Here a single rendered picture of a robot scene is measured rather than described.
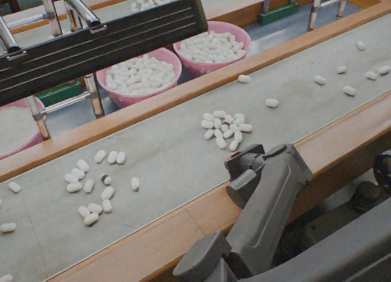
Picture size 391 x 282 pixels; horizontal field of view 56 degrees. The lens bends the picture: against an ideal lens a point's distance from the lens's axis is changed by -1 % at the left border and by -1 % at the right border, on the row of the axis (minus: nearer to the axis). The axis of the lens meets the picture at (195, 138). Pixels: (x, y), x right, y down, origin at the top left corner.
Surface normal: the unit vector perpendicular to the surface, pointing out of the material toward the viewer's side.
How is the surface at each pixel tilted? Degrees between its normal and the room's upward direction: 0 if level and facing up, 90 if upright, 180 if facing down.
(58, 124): 0
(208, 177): 0
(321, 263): 51
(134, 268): 0
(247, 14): 90
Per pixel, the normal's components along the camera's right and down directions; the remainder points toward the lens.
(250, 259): 0.73, -0.48
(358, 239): -0.57, -0.82
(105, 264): -0.01, -0.69
